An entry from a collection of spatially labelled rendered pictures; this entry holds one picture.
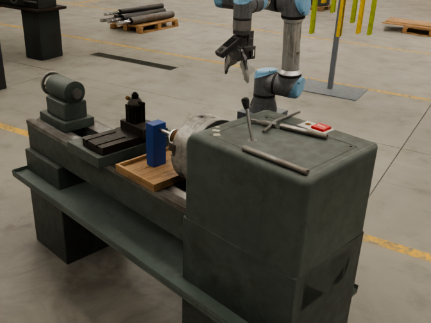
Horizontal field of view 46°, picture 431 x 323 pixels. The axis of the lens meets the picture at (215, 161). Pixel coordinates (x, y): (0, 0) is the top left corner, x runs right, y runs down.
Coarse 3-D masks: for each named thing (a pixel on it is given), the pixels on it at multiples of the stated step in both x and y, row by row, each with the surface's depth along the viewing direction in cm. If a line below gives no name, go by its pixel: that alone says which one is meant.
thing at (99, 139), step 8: (120, 128) 281; (88, 136) 269; (96, 136) 270; (104, 136) 270; (112, 136) 270; (120, 136) 271; (128, 136) 271; (136, 136) 271; (88, 144) 264; (96, 144) 260; (104, 144) 260; (112, 144) 260; (120, 144) 263; (128, 144) 267; (136, 144) 271; (96, 152) 261; (104, 152) 257; (112, 152) 261
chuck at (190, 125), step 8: (192, 120) 222; (200, 120) 221; (184, 128) 221; (192, 128) 219; (176, 136) 222; (184, 136) 219; (176, 144) 221; (184, 144) 218; (176, 152) 221; (184, 152) 218; (176, 160) 222; (184, 160) 219; (176, 168) 226; (184, 168) 221
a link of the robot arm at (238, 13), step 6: (234, 0) 201; (240, 0) 199; (246, 0) 199; (252, 0) 200; (234, 6) 202; (240, 6) 200; (246, 6) 200; (252, 6) 202; (234, 12) 203; (240, 12) 201; (246, 12) 201; (252, 12) 206; (234, 18) 204; (240, 18) 202; (246, 18) 202
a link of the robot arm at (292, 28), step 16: (288, 0) 238; (304, 0) 237; (288, 16) 241; (304, 16) 243; (288, 32) 246; (288, 48) 250; (288, 64) 254; (288, 80) 256; (304, 80) 260; (288, 96) 261
